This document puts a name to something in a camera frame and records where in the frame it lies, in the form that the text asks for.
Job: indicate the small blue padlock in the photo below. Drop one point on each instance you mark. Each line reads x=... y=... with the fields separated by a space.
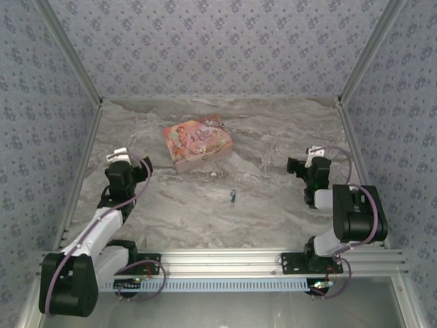
x=233 y=195

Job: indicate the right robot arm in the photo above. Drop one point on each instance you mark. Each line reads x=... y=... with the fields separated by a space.
x=358 y=222

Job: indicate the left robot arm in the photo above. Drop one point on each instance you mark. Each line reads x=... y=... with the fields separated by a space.
x=68 y=290

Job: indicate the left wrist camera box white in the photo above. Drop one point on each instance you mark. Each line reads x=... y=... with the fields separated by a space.
x=119 y=155

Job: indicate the aluminium frame post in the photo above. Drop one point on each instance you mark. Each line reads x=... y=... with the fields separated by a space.
x=72 y=51
x=29 y=307
x=369 y=51
x=409 y=307

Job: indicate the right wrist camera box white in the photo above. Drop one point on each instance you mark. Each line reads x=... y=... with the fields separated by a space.
x=313 y=154

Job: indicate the grey metal shelf panel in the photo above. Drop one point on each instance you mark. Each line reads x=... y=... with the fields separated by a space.
x=218 y=311

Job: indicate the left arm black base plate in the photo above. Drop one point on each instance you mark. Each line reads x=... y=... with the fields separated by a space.
x=155 y=258

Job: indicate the pink printed wooden box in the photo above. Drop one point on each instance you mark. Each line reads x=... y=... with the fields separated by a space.
x=198 y=140

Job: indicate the aluminium lower frame post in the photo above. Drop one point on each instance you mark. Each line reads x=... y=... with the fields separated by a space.
x=29 y=307
x=409 y=307

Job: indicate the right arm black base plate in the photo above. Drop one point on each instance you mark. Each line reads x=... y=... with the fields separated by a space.
x=290 y=267

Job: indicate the aluminium table side rail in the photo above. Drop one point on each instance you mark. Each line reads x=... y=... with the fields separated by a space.
x=81 y=171
x=364 y=171

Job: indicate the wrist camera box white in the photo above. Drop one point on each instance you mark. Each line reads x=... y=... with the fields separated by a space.
x=313 y=154
x=119 y=155

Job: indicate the aluminium mounting rail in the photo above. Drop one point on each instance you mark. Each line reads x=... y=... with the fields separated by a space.
x=218 y=263

